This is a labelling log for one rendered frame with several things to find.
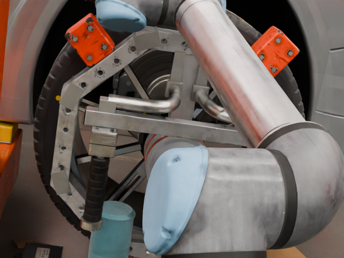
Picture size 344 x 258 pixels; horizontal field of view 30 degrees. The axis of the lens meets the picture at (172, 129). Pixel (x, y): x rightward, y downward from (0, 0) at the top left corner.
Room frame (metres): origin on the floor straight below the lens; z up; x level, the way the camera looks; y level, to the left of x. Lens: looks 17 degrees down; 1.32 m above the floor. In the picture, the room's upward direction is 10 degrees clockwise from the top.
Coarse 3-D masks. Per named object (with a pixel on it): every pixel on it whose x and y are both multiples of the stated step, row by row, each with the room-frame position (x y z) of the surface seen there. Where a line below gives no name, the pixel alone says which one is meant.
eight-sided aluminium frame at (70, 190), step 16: (144, 32) 1.37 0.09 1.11; (160, 32) 1.37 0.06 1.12; (176, 32) 1.42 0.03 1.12; (128, 48) 1.36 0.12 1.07; (144, 48) 1.36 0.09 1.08; (160, 48) 1.37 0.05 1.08; (176, 48) 1.38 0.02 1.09; (96, 64) 1.35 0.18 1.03; (112, 64) 1.36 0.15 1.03; (80, 80) 1.35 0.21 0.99; (96, 80) 1.36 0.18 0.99; (64, 96) 1.34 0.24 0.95; (80, 96) 1.35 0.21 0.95; (64, 112) 1.35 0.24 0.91; (64, 128) 1.39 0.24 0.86; (64, 144) 1.35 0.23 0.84; (64, 160) 1.35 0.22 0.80; (64, 176) 1.35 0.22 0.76; (64, 192) 1.35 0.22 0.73; (80, 192) 1.37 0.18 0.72; (80, 208) 1.37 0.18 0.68; (144, 256) 1.38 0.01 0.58; (160, 256) 1.38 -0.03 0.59
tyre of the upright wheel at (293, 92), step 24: (240, 24) 1.48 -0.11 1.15; (72, 48) 1.43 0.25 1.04; (72, 72) 1.43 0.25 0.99; (288, 72) 1.50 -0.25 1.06; (48, 96) 1.42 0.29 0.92; (288, 96) 1.50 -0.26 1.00; (48, 120) 1.42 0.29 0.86; (48, 144) 1.42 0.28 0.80; (48, 168) 1.43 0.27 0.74; (48, 192) 1.43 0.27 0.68; (72, 216) 1.44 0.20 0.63
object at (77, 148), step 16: (128, 64) 1.47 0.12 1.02; (144, 96) 1.47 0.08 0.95; (80, 144) 1.60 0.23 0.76; (128, 144) 1.48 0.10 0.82; (80, 160) 1.46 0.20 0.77; (80, 176) 1.44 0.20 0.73; (128, 176) 1.48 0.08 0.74; (144, 176) 1.48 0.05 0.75; (112, 192) 1.48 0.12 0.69; (128, 192) 1.47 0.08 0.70
